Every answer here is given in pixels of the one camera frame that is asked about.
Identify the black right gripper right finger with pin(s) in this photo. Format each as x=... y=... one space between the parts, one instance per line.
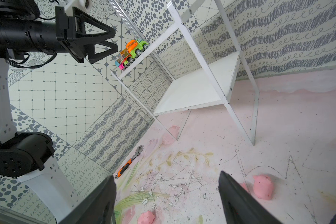
x=239 y=206

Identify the pink rubber pig toy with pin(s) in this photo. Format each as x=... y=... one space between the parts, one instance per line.
x=245 y=187
x=146 y=218
x=263 y=187

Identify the white two-tier shelf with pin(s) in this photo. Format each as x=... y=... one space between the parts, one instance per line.
x=210 y=85

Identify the orange handled adjustable wrench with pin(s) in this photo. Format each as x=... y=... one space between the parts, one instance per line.
x=129 y=162

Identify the green orange toy mixer truck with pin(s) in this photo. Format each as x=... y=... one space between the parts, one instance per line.
x=136 y=47

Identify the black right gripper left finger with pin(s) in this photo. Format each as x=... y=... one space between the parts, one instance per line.
x=97 y=207

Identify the pink teal toy truck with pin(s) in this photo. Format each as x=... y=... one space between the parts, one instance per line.
x=120 y=65

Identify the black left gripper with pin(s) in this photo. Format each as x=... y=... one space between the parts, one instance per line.
x=20 y=37

